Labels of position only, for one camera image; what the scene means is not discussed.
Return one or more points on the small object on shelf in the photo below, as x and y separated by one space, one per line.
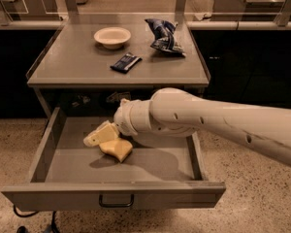
116 97

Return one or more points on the white bowl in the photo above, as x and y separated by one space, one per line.
112 38

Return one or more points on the blue crumpled chip bag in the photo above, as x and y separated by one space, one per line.
164 39

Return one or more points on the yellow wavy sponge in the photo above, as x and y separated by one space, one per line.
118 148

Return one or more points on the background steel table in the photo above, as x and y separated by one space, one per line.
246 10

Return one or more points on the black drawer handle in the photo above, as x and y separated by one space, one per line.
116 200

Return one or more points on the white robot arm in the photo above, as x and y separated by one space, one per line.
176 113

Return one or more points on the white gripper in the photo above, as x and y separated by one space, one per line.
123 119

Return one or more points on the grey open top drawer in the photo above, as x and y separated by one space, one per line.
65 175

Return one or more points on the dark blue snack bar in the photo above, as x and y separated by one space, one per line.
125 63

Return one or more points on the grey metal counter cabinet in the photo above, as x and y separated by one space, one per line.
74 60

